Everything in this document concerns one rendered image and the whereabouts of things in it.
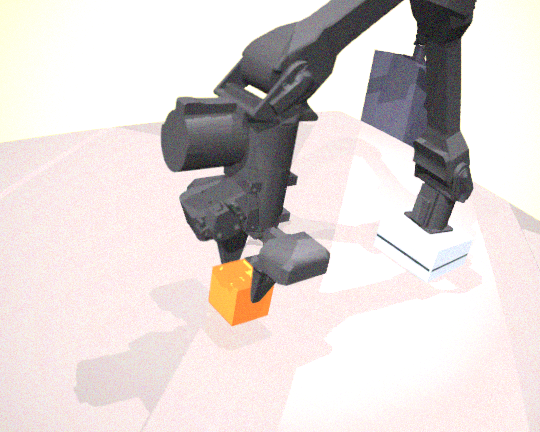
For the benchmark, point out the orange block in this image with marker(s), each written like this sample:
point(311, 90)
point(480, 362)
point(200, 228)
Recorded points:
point(230, 293)

